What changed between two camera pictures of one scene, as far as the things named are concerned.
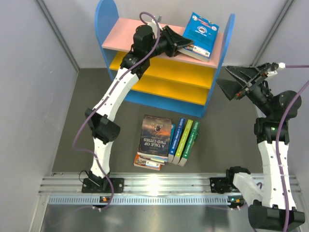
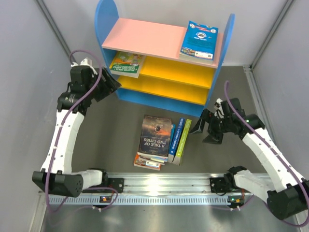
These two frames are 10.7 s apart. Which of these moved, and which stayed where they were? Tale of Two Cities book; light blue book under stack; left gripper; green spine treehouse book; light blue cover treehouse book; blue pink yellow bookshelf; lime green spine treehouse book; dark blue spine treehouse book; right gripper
Moved: right gripper; green spine treehouse book; left gripper; light blue cover treehouse book
Stayed: dark blue spine treehouse book; lime green spine treehouse book; blue pink yellow bookshelf; Tale of Two Cities book; light blue book under stack
